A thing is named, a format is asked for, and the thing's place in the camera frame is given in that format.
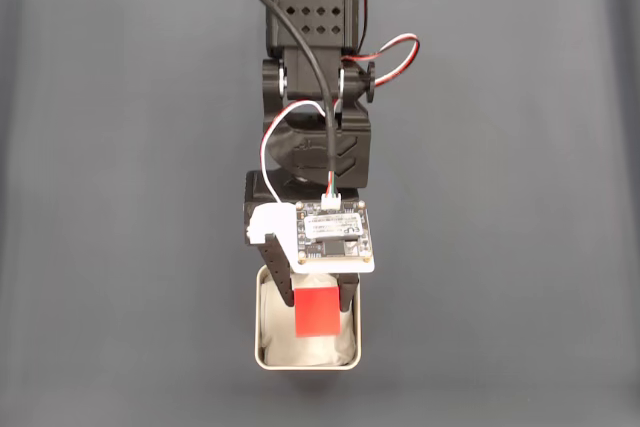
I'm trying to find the white camera circuit board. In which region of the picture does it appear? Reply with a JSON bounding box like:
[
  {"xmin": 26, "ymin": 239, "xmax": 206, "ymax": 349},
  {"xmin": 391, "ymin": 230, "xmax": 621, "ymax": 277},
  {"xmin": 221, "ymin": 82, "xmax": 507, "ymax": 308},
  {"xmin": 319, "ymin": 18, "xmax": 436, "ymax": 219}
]
[{"xmin": 247, "ymin": 199, "xmax": 377, "ymax": 276}]

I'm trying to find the white tissue paper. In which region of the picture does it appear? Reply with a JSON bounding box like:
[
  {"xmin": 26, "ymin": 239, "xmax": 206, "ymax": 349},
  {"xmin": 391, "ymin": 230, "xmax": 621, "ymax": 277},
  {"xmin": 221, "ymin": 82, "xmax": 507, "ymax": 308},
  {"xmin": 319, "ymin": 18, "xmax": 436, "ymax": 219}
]
[{"xmin": 260, "ymin": 274, "xmax": 357, "ymax": 367}]

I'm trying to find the white square box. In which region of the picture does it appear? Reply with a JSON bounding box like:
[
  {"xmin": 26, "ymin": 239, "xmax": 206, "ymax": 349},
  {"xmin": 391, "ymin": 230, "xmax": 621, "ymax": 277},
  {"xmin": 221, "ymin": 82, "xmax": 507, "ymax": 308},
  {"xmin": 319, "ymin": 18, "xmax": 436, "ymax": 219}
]
[{"xmin": 254, "ymin": 261, "xmax": 362, "ymax": 372}]

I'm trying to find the grey table mat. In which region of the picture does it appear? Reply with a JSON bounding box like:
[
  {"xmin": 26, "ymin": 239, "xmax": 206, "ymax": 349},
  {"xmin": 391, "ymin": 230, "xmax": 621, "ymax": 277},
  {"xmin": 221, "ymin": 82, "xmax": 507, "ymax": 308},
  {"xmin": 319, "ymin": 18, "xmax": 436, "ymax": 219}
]
[{"xmin": 0, "ymin": 0, "xmax": 640, "ymax": 427}]

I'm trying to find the black camera cable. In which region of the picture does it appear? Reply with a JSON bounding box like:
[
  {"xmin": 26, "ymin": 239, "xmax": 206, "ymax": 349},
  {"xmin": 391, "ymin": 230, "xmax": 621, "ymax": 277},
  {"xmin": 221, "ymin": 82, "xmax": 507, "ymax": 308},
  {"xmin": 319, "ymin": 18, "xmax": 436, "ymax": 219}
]
[{"xmin": 244, "ymin": 0, "xmax": 342, "ymax": 201}]

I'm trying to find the red cube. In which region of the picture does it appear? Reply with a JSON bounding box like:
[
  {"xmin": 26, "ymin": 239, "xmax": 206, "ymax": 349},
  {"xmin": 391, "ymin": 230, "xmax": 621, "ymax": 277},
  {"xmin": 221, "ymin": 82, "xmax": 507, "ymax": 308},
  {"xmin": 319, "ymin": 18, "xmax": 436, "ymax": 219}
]
[{"xmin": 293, "ymin": 286, "xmax": 343, "ymax": 339}]

